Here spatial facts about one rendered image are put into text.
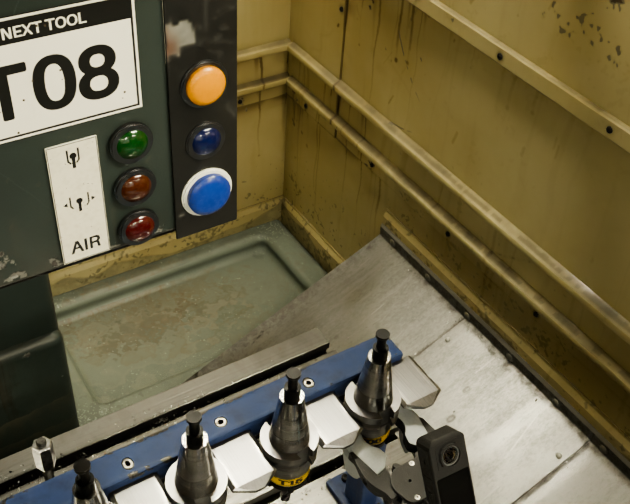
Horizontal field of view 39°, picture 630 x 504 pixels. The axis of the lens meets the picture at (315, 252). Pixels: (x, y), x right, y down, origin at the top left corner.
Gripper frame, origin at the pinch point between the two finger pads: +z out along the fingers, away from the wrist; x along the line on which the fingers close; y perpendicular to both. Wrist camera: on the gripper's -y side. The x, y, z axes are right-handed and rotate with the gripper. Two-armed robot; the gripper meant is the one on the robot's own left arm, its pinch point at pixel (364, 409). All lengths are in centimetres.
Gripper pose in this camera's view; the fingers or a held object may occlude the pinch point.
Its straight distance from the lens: 105.8
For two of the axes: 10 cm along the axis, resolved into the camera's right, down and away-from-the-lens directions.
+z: -5.3, -6.1, 5.9
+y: -0.8, 7.3, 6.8
